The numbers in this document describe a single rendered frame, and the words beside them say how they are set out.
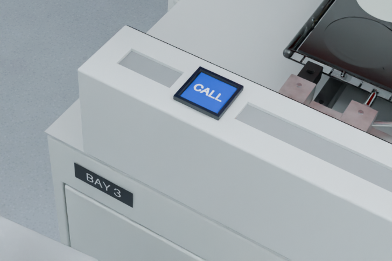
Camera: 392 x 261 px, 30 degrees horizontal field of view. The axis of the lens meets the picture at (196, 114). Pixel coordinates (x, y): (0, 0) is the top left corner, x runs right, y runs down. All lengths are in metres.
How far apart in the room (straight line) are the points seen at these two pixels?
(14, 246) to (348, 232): 0.36
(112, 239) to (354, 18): 0.45
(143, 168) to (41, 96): 1.31
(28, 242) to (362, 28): 0.51
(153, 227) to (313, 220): 0.25
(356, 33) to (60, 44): 1.43
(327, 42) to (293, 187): 0.29
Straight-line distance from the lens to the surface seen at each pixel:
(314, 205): 0.75
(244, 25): 1.10
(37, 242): 0.84
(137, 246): 1.00
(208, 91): 0.79
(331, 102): 0.97
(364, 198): 0.73
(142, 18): 2.39
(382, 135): 0.90
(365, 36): 1.00
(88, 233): 1.05
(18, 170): 1.97
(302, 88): 0.89
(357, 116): 0.87
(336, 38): 0.98
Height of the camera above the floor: 1.52
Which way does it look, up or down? 47 degrees down
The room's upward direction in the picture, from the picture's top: 5 degrees clockwise
